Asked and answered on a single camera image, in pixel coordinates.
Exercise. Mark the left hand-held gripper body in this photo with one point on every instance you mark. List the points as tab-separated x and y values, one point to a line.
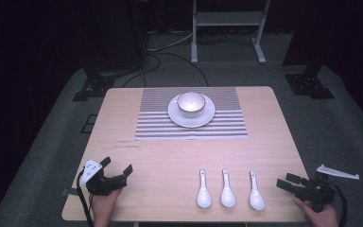
102	184

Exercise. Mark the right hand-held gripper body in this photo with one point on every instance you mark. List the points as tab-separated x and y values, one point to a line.
316	192

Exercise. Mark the person's left hand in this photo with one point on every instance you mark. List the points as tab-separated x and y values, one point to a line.
102	206

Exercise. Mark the person's right hand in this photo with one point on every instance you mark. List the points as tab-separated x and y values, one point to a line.
319	218

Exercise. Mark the white ceramic spoon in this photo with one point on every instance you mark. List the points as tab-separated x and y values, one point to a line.
256	197
203	195
227	194

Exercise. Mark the black tape square on floor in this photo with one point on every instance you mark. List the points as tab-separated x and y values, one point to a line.
89	123

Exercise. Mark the striped grey placemat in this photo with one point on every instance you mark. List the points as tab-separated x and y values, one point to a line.
157	126

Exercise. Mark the white round plate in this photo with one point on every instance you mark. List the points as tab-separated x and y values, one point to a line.
176	118

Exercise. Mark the black stand base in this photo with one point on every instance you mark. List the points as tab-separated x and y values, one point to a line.
310	83
94	85

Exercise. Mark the white bowl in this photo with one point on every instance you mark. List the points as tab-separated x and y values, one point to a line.
191	104

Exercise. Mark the white metal stand frame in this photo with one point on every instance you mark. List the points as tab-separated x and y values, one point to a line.
227	18

